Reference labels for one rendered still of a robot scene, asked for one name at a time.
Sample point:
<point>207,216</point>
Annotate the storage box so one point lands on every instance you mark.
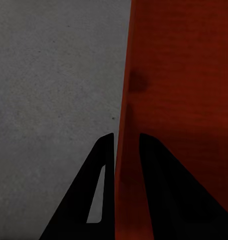
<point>176,90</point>

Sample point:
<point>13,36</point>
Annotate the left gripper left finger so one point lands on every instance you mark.
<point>69,221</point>

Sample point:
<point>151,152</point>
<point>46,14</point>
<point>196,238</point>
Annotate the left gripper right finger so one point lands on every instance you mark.
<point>180,207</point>

